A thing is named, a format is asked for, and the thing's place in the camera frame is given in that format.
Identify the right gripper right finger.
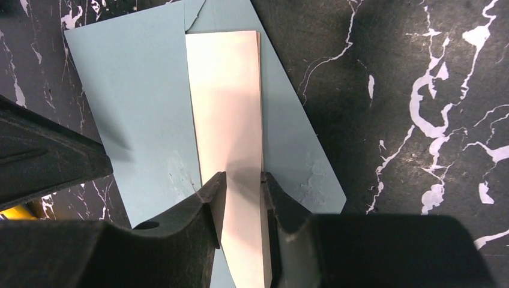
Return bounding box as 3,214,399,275
261,172,496,287

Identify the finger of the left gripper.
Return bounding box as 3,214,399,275
1,97,113,210

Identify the yellow handled screwdriver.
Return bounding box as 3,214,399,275
1,205,38,220

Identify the teal paper envelope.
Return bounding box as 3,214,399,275
63,0,348,288

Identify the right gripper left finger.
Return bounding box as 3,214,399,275
1,172,226,287

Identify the beige paper letter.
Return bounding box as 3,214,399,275
185,31,272,287

